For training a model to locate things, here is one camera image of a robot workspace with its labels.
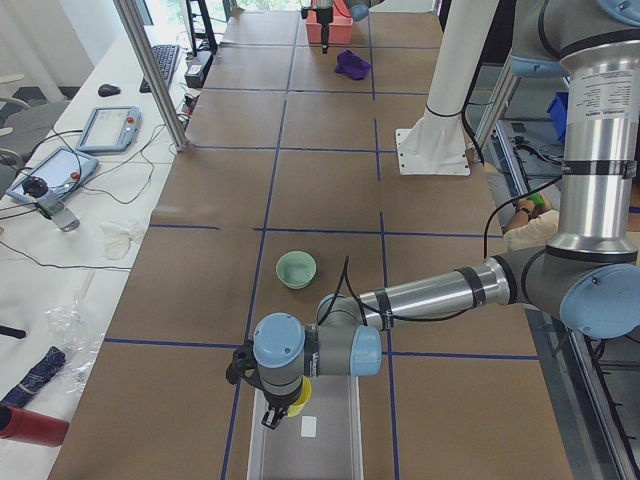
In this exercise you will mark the pale green ceramic bowl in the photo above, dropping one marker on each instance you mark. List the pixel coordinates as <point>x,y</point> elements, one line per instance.
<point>296,269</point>

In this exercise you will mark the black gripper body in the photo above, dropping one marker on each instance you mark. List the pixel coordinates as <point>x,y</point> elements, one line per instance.
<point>323,15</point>
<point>275,403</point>

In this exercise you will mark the crumpled white tissue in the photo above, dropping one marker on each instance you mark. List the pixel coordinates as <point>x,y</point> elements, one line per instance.
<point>117,237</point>

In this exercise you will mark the white camera stand column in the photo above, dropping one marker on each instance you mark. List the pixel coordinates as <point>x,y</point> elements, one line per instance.
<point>474,33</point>

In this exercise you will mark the black box on desk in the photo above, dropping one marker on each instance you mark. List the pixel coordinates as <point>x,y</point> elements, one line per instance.
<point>198,68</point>

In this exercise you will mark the white camera stand base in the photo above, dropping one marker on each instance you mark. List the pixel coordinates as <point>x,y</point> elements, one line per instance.
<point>435,145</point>

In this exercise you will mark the blue teach pendant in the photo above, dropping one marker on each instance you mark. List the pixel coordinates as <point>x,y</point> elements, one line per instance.
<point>109,130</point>
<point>64,170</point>

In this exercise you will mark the blue teach pendant far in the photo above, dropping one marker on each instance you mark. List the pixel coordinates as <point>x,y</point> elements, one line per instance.
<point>109,130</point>

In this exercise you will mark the white label sticker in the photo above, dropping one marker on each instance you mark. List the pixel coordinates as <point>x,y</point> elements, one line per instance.
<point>308,426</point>

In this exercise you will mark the red metal bottle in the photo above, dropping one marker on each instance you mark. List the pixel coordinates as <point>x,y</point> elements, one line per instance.
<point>31,427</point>

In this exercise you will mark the clear water bottle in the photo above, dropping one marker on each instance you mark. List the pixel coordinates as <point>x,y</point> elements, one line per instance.
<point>50,203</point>

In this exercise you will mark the translucent white plastic bin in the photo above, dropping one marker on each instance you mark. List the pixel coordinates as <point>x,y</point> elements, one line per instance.
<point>322,442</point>

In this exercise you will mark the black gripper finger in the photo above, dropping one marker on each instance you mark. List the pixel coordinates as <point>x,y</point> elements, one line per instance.
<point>324,37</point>
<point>272,418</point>

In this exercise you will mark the black keyboard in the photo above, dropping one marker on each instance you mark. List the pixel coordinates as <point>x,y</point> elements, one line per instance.
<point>166,57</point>

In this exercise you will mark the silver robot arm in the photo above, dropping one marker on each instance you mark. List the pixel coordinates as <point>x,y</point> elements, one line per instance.
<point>586,275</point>
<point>329,23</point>

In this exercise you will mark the blue teach pendant near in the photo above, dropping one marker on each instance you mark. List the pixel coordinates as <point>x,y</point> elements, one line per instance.
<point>64,170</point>

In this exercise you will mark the purple crumpled cloth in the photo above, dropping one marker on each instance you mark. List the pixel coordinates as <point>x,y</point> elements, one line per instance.
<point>350,64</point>

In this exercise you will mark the folded dark blue umbrella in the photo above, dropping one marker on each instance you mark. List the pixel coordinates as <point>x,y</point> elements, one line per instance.
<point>36,378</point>

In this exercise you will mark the seated person in beige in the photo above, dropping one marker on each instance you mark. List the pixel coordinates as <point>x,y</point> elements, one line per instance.
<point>524,224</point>

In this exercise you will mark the black computer mouse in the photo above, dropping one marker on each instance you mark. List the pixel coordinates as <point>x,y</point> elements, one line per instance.
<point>108,90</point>

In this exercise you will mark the yellow plastic cup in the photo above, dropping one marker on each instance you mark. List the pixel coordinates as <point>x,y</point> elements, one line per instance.
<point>304,397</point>

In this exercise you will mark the grey aluminium frame post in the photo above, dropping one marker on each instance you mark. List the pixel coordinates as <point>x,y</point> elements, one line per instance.
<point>136,33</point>

